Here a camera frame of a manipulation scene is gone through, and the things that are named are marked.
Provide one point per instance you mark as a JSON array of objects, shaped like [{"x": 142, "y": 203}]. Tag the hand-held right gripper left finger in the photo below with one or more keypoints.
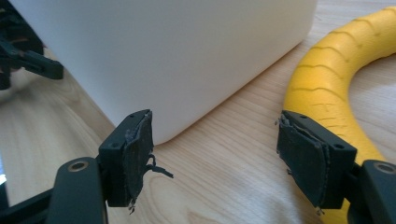
[{"x": 130, "y": 155}]

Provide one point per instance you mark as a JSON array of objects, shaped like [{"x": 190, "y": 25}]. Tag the yellow banana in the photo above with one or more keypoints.
[{"x": 323, "y": 77}]

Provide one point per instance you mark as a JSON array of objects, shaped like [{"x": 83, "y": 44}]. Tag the white plastic container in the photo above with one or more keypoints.
[{"x": 174, "y": 62}]

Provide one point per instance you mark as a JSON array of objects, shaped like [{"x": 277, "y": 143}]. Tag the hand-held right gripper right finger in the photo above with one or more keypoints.
[{"x": 314, "y": 158}]

